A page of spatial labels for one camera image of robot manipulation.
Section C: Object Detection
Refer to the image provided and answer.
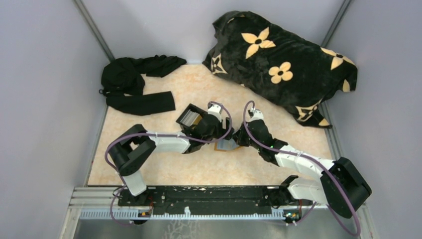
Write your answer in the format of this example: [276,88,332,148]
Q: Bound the yellow leather card holder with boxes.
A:
[214,139,241,152]

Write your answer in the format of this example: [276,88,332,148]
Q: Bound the black plastic card bin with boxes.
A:
[176,104,207,130]

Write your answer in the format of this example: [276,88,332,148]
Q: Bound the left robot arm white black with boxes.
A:
[105,114,232,206]

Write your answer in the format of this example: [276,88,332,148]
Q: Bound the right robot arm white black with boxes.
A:
[233,119,372,219]

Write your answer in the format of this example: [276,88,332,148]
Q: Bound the gold card in bin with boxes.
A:
[192,115,202,125]

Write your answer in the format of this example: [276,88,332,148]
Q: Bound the stack of cards in bin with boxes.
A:
[181,110,199,126]

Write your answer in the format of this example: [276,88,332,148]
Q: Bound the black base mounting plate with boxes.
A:
[118,186,312,215]

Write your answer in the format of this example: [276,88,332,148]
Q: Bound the black blanket yellow flowers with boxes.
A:
[203,10,358,128]

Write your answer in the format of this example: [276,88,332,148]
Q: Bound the black crumpled garment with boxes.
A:
[99,55,187,116]

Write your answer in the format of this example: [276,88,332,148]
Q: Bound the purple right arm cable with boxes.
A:
[243,100,362,237]

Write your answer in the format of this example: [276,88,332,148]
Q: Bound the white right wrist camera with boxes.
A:
[248,109,264,122]

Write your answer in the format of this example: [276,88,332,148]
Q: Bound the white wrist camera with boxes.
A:
[207,103,222,122]
[248,109,264,122]

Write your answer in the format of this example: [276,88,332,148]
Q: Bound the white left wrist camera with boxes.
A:
[207,103,222,122]

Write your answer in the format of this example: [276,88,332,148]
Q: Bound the aluminium frame rail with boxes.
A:
[67,185,367,221]

